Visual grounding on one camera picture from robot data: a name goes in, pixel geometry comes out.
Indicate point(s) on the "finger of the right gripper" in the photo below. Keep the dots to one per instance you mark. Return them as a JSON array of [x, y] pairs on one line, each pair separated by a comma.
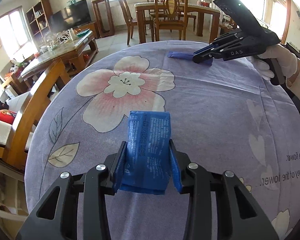
[[206, 56], [210, 49]]

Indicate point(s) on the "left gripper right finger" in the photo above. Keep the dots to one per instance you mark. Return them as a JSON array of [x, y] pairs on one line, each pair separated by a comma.
[[219, 203]]

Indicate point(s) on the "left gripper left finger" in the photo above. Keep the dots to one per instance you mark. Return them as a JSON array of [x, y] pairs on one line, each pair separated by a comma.
[[55, 215]]

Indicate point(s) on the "blue snack wrapper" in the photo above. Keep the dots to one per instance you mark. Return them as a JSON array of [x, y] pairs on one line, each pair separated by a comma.
[[148, 162]]

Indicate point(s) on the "right white gloved hand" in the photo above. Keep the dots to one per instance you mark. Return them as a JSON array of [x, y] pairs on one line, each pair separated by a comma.
[[287, 61]]

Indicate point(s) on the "wooden dining chair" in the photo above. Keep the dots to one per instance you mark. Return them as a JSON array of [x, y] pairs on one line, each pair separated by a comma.
[[171, 15]]

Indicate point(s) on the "purple floral tablecloth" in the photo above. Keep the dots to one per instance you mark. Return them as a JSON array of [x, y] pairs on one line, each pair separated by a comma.
[[224, 117]]

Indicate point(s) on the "white open shelf unit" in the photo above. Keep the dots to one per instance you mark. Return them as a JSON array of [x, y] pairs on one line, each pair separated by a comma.
[[13, 207]]

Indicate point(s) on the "tall wooden plant stand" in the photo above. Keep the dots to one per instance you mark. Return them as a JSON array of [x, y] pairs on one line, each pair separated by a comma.
[[104, 19]]

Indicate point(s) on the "wooden sofa with cushions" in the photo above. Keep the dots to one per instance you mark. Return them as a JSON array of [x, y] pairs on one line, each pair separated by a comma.
[[13, 149]]

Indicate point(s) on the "red pillow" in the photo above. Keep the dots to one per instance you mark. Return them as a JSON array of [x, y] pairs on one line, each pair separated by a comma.
[[7, 116]]

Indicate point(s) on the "wooden coffee table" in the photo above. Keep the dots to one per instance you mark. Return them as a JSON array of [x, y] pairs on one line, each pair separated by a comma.
[[76, 56]]

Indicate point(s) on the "black flat television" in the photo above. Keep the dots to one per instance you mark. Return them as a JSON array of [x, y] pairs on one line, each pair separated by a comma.
[[71, 16]]

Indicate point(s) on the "wooden bookshelf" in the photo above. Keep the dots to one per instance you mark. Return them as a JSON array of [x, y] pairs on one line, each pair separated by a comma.
[[38, 19]]

